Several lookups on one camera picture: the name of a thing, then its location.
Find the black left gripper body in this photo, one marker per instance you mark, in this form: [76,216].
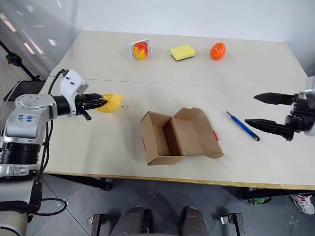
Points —
[78,104]

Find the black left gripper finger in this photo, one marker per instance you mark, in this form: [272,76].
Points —
[93,97]
[94,104]

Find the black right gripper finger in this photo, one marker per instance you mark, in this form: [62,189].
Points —
[275,98]
[268,126]

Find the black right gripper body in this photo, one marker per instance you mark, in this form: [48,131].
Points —
[299,120]

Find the blue pen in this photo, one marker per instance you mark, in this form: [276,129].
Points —
[242,125]

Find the brown cardboard box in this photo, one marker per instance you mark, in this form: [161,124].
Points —
[172,137]

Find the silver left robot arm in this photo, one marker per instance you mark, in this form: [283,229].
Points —
[22,123]

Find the red adhesive tape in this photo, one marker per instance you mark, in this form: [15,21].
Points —
[215,136]

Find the green item under table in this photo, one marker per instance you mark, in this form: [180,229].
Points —
[259,201]

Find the red yellow apple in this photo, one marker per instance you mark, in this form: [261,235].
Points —
[140,51]

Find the black tripod stand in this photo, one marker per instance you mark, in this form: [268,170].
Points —
[22,66]

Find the orange fruit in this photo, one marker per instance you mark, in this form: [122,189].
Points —
[218,51]

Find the white red sneaker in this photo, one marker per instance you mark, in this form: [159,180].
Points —
[304,202]

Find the yellow sponge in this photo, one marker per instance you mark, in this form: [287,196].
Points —
[182,51]

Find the dark rounded shape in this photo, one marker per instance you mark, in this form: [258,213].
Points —
[195,221]
[130,221]

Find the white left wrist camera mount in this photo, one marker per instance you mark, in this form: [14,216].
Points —
[71,86]

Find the black table frame bar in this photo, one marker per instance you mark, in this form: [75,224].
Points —
[81,180]
[275,193]

